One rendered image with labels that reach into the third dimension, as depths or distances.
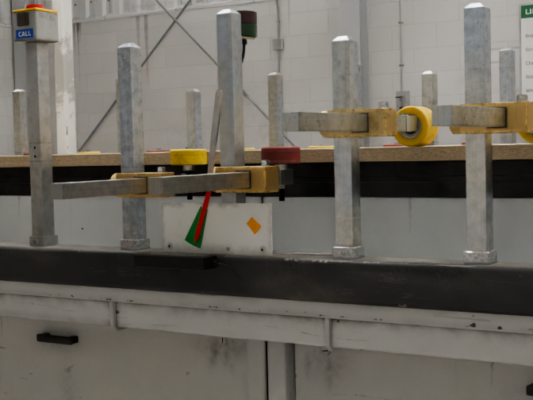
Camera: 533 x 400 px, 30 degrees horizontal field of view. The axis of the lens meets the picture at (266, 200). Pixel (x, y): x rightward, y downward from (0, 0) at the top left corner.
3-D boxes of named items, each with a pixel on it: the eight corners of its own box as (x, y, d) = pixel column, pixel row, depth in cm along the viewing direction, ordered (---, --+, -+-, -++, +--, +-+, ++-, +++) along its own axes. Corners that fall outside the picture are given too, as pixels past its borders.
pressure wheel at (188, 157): (212, 199, 215) (210, 146, 215) (175, 201, 213) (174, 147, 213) (203, 198, 223) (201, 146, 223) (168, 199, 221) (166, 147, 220)
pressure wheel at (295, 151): (289, 201, 197) (287, 144, 197) (254, 201, 202) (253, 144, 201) (308, 199, 204) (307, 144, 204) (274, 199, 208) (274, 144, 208)
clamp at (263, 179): (266, 193, 188) (265, 166, 188) (207, 192, 195) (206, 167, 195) (281, 191, 193) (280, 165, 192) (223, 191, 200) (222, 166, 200)
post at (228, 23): (237, 257, 193) (231, 8, 191) (222, 256, 195) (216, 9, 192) (247, 255, 196) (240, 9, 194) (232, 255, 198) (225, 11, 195)
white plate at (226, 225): (271, 256, 188) (270, 203, 187) (161, 251, 201) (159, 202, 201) (273, 255, 188) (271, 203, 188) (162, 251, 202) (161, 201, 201)
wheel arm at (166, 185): (164, 200, 167) (163, 175, 166) (147, 200, 168) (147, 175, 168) (293, 187, 204) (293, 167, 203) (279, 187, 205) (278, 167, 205)
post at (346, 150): (354, 301, 180) (348, 35, 178) (336, 300, 182) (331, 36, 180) (362, 298, 183) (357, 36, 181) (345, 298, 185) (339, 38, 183)
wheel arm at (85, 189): (63, 204, 182) (63, 180, 182) (50, 204, 184) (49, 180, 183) (201, 192, 219) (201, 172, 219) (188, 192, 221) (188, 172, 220)
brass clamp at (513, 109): (526, 132, 161) (525, 101, 161) (446, 134, 168) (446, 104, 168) (537, 132, 166) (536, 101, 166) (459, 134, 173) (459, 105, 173)
